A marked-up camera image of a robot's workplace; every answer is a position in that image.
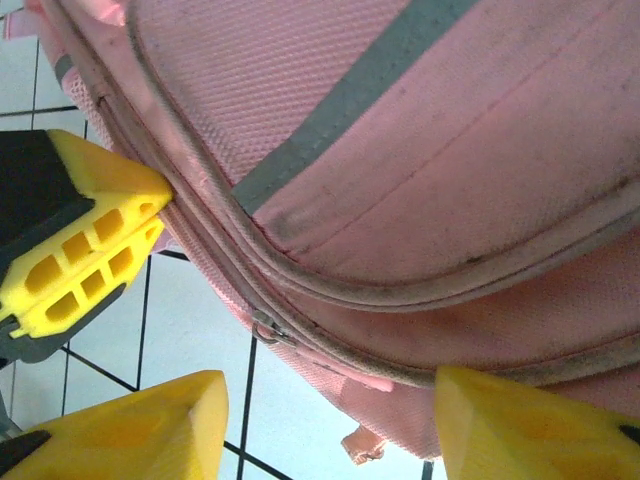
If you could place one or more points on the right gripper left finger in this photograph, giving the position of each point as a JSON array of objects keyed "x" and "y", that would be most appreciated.
[{"x": 125, "y": 435}]

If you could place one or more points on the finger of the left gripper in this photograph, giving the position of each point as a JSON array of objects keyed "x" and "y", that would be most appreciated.
[
  {"x": 75, "y": 200},
  {"x": 75, "y": 305}
]

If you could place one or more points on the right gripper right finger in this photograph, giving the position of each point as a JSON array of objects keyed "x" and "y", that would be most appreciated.
[{"x": 525, "y": 435}]

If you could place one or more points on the pink school backpack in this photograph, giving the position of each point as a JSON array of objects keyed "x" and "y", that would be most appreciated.
[{"x": 400, "y": 150}]

